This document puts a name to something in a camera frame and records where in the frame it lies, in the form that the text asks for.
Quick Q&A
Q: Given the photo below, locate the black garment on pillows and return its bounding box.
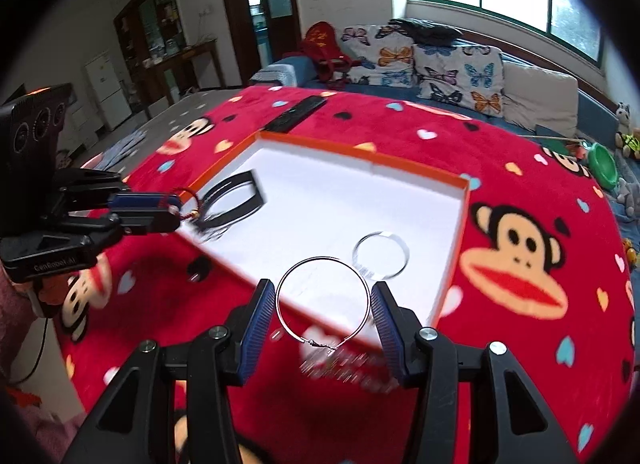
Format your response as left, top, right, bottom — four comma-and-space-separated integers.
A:
388, 18, 462, 46

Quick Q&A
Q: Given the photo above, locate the beige cushion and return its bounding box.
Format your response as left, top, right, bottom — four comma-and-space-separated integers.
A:
503, 62, 578, 138

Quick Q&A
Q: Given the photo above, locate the green bowl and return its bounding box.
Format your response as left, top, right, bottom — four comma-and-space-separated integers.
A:
587, 143, 618, 191

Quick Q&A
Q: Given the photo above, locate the plush toy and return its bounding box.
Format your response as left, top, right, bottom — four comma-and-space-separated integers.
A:
614, 102, 640, 161

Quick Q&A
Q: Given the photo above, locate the small pearl earring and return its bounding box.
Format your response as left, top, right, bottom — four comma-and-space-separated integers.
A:
186, 256, 213, 283

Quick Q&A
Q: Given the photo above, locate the red monkey print blanket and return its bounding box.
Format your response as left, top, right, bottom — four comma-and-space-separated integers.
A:
56, 86, 639, 463

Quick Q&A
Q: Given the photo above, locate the dark wooden cabinet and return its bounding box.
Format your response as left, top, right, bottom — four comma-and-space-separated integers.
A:
113, 0, 186, 105

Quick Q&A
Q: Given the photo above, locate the butterfly print pillow right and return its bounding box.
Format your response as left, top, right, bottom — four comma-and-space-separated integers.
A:
413, 44, 504, 117

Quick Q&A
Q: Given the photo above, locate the maroon sleeve forearm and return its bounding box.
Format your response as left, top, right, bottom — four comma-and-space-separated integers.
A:
0, 272, 51, 425

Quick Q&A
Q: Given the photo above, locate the butterfly print pillow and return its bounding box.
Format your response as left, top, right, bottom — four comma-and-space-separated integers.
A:
413, 44, 504, 117
336, 25, 414, 89

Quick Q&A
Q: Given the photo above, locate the large silver hoop bangle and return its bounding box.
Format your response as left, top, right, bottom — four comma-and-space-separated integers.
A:
274, 255, 371, 352

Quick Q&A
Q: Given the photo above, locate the thin silver hoop with pearl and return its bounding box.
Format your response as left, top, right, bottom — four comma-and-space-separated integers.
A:
352, 232, 410, 281

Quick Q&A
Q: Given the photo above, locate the orange tray white inside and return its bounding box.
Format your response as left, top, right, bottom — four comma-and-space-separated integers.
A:
180, 132, 470, 336

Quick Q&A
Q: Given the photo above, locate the red bag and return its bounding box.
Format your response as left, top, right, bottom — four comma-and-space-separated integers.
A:
285, 20, 359, 88

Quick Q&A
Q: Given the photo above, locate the black wristband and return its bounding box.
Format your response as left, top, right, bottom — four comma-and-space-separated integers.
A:
195, 170, 266, 231

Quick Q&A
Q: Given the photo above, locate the white small fridge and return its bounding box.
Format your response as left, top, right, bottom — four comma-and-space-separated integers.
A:
85, 53, 131, 129

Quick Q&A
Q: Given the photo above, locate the black remote control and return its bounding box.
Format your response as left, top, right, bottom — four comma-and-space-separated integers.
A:
262, 95, 328, 133

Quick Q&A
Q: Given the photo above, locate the wooden side table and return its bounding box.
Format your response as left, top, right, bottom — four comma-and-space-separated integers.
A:
141, 38, 228, 106

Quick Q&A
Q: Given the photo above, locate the butterfly print pillow left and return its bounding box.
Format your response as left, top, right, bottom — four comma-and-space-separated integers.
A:
336, 25, 414, 89

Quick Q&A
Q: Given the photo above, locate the silver chain jewelry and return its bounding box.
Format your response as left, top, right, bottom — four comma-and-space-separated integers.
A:
193, 220, 232, 243

